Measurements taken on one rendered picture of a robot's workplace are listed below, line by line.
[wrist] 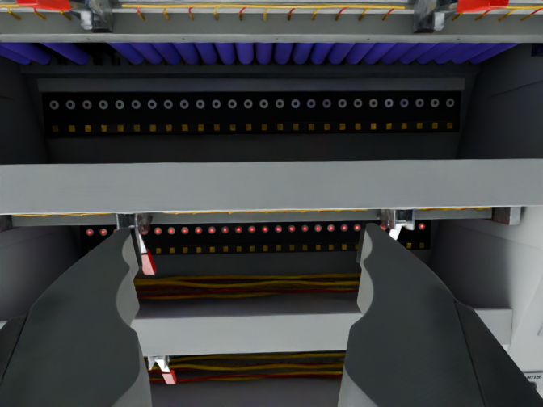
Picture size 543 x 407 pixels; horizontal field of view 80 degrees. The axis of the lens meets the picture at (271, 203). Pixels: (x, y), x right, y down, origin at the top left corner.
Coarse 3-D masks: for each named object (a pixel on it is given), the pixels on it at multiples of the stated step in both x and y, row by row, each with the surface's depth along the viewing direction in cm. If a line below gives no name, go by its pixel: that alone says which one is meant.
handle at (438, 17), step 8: (464, 0) 21; (472, 0) 20; (480, 0) 20; (488, 0) 19; (496, 0) 19; (504, 0) 19; (440, 8) 24; (448, 8) 23; (456, 8) 22; (464, 8) 21; (472, 8) 20; (480, 8) 20; (488, 8) 20; (496, 8) 20; (432, 16) 25; (440, 16) 25; (440, 24) 25
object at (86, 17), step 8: (16, 0) 18; (24, 0) 18; (32, 0) 18; (40, 0) 18; (48, 0) 19; (56, 0) 20; (64, 0) 20; (40, 8) 20; (48, 8) 20; (56, 8) 20; (64, 8) 20; (72, 8) 22; (80, 8) 23; (88, 8) 24; (88, 16) 24; (88, 24) 24
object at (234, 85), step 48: (0, 0) 26; (144, 0) 27; (192, 0) 27; (240, 0) 27; (288, 0) 27; (336, 0) 27; (384, 0) 27; (528, 0) 27; (528, 48) 36; (0, 96) 39
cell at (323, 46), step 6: (312, 48) 36; (318, 48) 33; (324, 48) 33; (330, 48) 33; (312, 54) 36; (318, 54) 34; (324, 54) 34; (312, 60) 37; (318, 60) 36; (324, 60) 37
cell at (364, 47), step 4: (356, 44) 33; (360, 44) 32; (364, 44) 32; (368, 44) 32; (372, 44) 32; (352, 48) 35; (356, 48) 34; (360, 48) 33; (364, 48) 33; (368, 48) 33; (348, 52) 36; (352, 52) 35; (356, 52) 34; (360, 52) 34; (364, 52) 34; (348, 56) 36; (352, 56) 36; (356, 56) 35; (360, 56) 35; (348, 60) 37; (352, 60) 36; (356, 60) 36
